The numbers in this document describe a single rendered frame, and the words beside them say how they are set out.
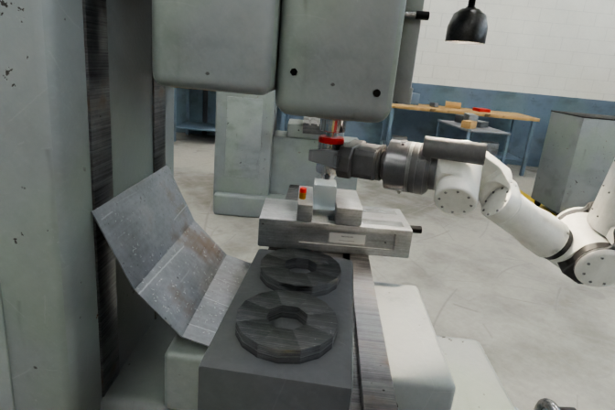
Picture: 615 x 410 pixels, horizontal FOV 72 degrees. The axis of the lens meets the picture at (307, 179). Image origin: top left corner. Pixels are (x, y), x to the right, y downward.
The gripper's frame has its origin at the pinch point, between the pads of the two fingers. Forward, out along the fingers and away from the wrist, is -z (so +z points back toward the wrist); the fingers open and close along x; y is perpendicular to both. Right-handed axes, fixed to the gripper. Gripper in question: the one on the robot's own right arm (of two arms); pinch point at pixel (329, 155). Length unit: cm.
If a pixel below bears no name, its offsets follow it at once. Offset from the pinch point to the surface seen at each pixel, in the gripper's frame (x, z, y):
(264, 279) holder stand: 37.2, 6.1, 6.1
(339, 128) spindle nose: 1.5, 1.9, -5.3
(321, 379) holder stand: 47, 16, 7
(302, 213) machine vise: -10.0, -8.4, 16.4
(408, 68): -1.9, 12.0, -16.5
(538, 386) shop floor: -129, 73, 125
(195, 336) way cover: 20.5, -14.7, 30.7
